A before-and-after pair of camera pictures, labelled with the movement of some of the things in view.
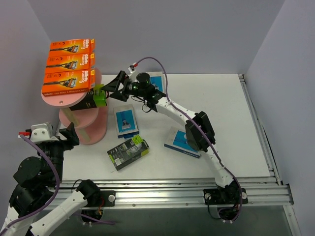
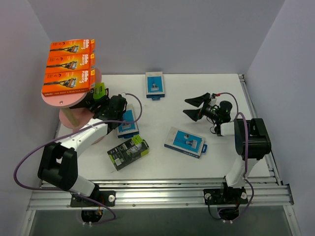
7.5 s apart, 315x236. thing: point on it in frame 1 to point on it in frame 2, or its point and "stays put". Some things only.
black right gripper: (124, 86) to (204, 108)
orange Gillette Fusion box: (68, 82) stays put
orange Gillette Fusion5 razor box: (72, 47) stays put
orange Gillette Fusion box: (71, 63) stays put
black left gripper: (63, 141) to (97, 105)
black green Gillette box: (128, 151) stays put
